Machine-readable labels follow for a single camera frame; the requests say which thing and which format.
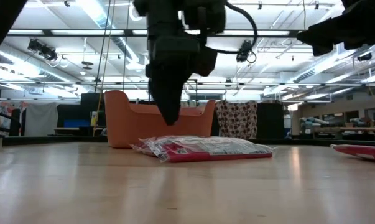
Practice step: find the small black ceiling device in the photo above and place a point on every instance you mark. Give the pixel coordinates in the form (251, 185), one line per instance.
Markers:
(365, 57)

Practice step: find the orange plastic basket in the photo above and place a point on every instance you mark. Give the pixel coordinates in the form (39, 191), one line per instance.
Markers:
(128, 127)

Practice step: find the colourful printed cloth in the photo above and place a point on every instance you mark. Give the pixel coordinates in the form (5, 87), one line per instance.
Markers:
(3, 110)

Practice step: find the black chair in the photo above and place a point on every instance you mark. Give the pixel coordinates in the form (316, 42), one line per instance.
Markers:
(14, 124)

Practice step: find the blue box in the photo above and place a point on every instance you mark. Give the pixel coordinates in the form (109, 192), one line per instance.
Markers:
(76, 123)

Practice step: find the yellow white canister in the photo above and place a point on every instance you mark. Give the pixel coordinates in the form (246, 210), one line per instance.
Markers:
(94, 119)

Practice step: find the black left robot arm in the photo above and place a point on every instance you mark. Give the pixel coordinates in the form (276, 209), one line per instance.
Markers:
(0, 18)

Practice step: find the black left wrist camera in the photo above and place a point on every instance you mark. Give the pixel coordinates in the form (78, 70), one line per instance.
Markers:
(206, 15)

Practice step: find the grey hanging cloth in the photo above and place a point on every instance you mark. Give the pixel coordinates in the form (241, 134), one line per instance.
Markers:
(41, 119)

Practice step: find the black ceiling camera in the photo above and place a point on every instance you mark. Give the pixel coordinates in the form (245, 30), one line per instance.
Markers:
(244, 56)
(42, 49)

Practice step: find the brown dotted patterned cloth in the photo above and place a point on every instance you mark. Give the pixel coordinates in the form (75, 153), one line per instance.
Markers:
(237, 119)

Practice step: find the wooden workbench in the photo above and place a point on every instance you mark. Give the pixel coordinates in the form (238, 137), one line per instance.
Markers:
(330, 109)

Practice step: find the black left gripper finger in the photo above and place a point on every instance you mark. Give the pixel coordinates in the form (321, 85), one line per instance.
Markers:
(170, 93)

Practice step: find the black cabinet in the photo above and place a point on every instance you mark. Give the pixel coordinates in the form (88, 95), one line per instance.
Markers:
(270, 119)

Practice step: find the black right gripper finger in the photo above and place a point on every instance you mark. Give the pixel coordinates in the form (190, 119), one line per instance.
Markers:
(327, 32)
(325, 48)

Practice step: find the red popcorn bag clear wrap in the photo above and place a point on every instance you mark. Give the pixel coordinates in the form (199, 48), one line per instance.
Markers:
(364, 152)
(206, 149)

